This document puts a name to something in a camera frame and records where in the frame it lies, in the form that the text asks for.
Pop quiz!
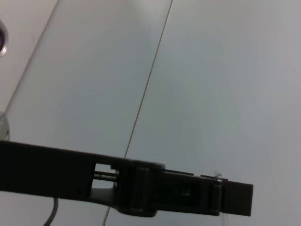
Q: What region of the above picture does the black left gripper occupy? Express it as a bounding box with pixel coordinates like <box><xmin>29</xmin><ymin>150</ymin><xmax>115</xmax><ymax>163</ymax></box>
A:
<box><xmin>0</xmin><ymin>140</ymin><xmax>166</xmax><ymax>218</ymax></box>

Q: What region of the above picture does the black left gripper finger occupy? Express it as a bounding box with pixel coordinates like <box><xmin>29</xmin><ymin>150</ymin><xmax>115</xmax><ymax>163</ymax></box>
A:
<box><xmin>135</xmin><ymin>167</ymin><xmax>254</xmax><ymax>217</ymax></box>

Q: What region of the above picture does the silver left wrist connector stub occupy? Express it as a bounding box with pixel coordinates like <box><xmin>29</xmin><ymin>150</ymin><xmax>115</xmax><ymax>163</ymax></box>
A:
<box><xmin>0</xmin><ymin>112</ymin><xmax>10</xmax><ymax>140</ymax></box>

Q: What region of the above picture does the left gripper cable with plug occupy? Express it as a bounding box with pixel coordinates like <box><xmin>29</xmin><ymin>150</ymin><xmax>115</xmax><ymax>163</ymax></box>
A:
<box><xmin>43</xmin><ymin>197</ymin><xmax>60</xmax><ymax>226</ymax></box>

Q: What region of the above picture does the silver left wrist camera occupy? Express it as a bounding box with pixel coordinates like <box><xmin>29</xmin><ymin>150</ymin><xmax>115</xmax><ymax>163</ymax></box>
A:
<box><xmin>0</xmin><ymin>18</ymin><xmax>9</xmax><ymax>58</ymax></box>

